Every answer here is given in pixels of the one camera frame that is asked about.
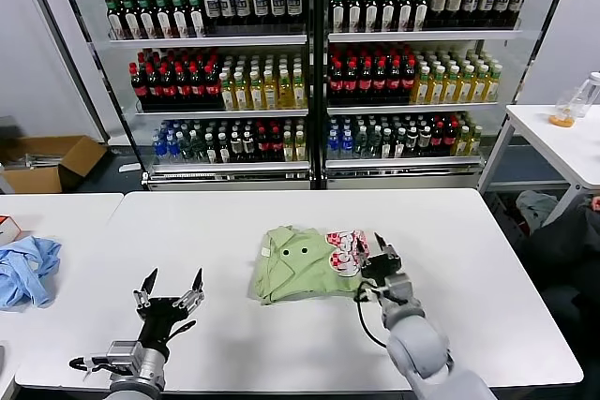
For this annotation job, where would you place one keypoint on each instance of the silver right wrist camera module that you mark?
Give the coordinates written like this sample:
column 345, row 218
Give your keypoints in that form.
column 399, row 285

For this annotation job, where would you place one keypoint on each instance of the yellow tea bottle white cap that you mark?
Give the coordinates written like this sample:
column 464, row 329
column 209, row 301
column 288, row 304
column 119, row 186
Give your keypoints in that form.
column 256, row 95
column 451, row 88
column 437, row 88
column 479, row 87
column 270, row 94
column 491, row 86
column 227, row 95
column 285, row 94
column 465, row 87
column 241, row 95
column 298, row 93
column 422, row 88

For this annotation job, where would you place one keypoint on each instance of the crumpled light blue cloth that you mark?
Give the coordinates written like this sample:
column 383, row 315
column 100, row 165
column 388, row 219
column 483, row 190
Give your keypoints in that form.
column 28, row 273

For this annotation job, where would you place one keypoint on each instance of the small dark white label bottle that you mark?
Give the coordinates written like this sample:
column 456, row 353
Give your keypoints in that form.
column 224, row 149
column 211, row 149
column 385, row 146
column 236, row 148
column 249, row 148
column 399, row 146
column 424, row 141
column 411, row 142

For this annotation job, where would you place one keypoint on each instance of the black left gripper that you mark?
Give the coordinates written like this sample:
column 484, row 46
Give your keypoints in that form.
column 161, row 320

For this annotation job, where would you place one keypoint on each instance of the grey cloth pile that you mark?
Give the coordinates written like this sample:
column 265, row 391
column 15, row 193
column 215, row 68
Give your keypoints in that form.
column 536, row 208

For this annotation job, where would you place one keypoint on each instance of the light green printed t-shirt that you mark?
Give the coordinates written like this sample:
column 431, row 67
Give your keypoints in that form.
column 300, row 273

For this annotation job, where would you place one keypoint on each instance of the white side table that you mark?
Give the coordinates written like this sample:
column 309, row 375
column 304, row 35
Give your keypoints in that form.
column 553, row 147

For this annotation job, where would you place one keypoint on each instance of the small white flat object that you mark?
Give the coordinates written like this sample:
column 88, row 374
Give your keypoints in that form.
column 130, row 168

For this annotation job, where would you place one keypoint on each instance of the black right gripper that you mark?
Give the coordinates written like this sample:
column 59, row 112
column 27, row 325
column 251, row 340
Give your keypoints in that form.
column 382, row 269

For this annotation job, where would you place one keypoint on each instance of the open cardboard box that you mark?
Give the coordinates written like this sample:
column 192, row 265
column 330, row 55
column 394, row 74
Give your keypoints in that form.
column 75, row 156

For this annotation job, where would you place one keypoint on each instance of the small yellow tea bottle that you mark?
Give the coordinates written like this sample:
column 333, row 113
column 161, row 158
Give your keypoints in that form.
column 300, row 148
column 462, row 143
column 475, row 142
column 288, row 148

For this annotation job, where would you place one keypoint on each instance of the clear bottle white cap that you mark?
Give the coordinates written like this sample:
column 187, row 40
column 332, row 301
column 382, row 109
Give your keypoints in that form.
column 588, row 95

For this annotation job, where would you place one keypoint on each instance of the person in black clothing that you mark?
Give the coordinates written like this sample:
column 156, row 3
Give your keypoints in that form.
column 567, row 255

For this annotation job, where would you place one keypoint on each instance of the bystander bare hand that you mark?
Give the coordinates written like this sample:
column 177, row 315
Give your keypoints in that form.
column 596, row 203

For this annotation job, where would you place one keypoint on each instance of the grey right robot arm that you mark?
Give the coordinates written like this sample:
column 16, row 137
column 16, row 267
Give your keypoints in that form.
column 417, row 344

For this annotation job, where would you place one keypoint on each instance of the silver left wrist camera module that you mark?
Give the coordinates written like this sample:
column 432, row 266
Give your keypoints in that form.
column 124, row 358

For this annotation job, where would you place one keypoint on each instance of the clear cup orange contents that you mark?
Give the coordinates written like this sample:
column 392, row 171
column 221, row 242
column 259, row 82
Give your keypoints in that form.
column 561, row 120

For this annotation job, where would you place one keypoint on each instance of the grey metal parts bundle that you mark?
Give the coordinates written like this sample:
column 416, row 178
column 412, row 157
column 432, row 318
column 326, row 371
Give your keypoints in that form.
column 42, row 161

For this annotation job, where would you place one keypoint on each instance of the dark bottle beige label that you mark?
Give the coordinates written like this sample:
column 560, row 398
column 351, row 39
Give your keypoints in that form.
column 454, row 3
column 502, row 1
column 486, row 2
column 470, row 2
column 517, row 0
column 438, row 3

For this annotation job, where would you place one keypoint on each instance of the small red cap cola bottle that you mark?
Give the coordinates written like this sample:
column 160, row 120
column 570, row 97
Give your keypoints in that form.
column 276, row 147
column 263, row 147
column 449, row 140
column 437, row 140

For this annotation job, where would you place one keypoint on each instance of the clear green water bottle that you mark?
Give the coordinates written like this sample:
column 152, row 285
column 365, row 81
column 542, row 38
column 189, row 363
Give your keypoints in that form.
column 186, row 148
column 199, row 148
column 360, row 144
column 373, row 144

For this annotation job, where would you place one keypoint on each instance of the dark bottle blue white label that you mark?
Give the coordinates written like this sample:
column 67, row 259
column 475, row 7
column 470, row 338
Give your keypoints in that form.
column 261, row 6
column 242, row 6
column 277, row 5
column 212, row 7
column 227, row 7
column 294, row 5

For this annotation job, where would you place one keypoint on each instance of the blue label water bottle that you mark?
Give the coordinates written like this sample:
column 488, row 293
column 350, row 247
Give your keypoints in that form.
column 160, row 148
column 173, row 148
column 346, row 144
column 333, row 144

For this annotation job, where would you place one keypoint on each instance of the green cap white label bottle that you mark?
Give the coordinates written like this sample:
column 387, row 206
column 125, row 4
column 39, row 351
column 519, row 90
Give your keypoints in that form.
column 421, row 12
column 131, row 20
column 354, row 13
column 147, row 20
column 180, row 19
column 404, row 12
column 115, row 20
column 163, row 19
column 370, row 13
column 196, row 18
column 387, row 12
column 337, row 13

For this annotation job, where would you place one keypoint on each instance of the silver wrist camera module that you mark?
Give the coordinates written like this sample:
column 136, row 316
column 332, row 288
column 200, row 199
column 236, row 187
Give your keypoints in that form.
column 124, row 358
column 399, row 285

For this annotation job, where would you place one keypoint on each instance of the beverage shelf with bottles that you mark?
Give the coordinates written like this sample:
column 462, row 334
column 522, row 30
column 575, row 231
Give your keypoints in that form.
column 422, row 36

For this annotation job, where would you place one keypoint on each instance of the orange and white box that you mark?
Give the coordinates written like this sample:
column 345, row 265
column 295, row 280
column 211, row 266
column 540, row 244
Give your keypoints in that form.
column 11, row 231

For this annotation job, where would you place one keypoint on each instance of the glass door beverage cabinet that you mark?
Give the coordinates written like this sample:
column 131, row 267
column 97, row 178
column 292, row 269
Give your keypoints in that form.
column 211, row 41

